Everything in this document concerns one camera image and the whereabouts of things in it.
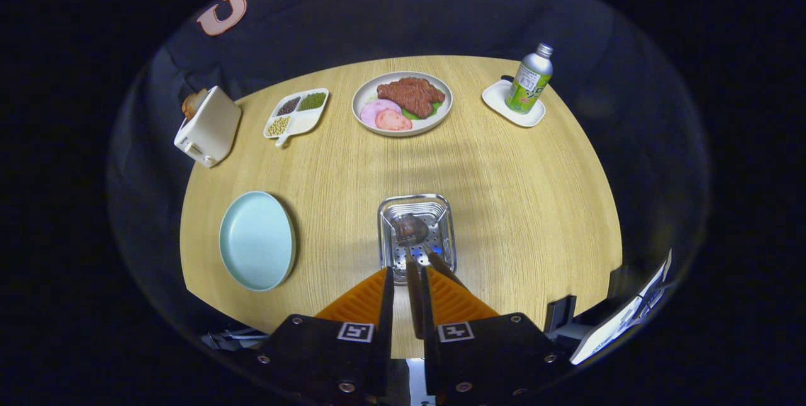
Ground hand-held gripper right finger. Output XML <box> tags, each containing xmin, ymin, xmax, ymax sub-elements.
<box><xmin>421</xmin><ymin>266</ymin><xmax>570</xmax><ymax>403</ymax></box>

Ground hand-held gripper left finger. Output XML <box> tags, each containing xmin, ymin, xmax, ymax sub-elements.
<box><xmin>255</xmin><ymin>268</ymin><xmax>395</xmax><ymax>403</ymax></box>

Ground wooden-handled fork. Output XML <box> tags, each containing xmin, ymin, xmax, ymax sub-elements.
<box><xmin>403</xmin><ymin>245</ymin><xmax>426</xmax><ymax>339</ymax></box>

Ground metal mesh basket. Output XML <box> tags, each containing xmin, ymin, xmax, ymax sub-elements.
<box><xmin>377</xmin><ymin>194</ymin><xmax>457</xmax><ymax>285</ymax></box>

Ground light blue plate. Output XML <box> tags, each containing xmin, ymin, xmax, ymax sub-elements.
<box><xmin>219</xmin><ymin>191</ymin><xmax>297</xmax><ymax>292</ymax></box>

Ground reddish pink ham slice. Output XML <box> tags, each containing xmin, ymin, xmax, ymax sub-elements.
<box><xmin>375</xmin><ymin>108</ymin><xmax>413</xmax><ymax>132</ymax></box>

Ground pale pink ham slice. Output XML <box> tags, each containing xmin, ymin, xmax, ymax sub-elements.
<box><xmin>360</xmin><ymin>99</ymin><xmax>402</xmax><ymax>128</ymax></box>

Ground white divided dish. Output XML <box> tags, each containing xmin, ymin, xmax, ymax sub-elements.
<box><xmin>263</xmin><ymin>88</ymin><xmax>330</xmax><ymax>148</ymax></box>

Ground green lettuce leaf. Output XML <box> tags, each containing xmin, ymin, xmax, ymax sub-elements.
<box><xmin>403</xmin><ymin>101</ymin><xmax>443</xmax><ymax>121</ymax></box>

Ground brown steak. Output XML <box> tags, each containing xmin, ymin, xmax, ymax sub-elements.
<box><xmin>377</xmin><ymin>77</ymin><xmax>446</xmax><ymax>119</ymax></box>

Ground beige round plate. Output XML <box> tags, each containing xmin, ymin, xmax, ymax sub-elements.
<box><xmin>351</xmin><ymin>71</ymin><xmax>453</xmax><ymax>137</ymax></box>

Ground white square coaster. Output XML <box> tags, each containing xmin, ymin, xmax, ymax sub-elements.
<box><xmin>482</xmin><ymin>79</ymin><xmax>547</xmax><ymax>128</ymax></box>

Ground white toaster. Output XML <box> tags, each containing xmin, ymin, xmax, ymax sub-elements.
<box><xmin>174</xmin><ymin>86</ymin><xmax>242</xmax><ymax>169</ymax></box>

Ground green aluminium bottle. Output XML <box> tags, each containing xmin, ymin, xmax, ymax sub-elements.
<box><xmin>505</xmin><ymin>43</ymin><xmax>554</xmax><ymax>115</ymax></box>

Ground toasted bread slice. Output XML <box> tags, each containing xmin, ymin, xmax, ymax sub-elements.
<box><xmin>182</xmin><ymin>88</ymin><xmax>208</xmax><ymax>120</ymax></box>

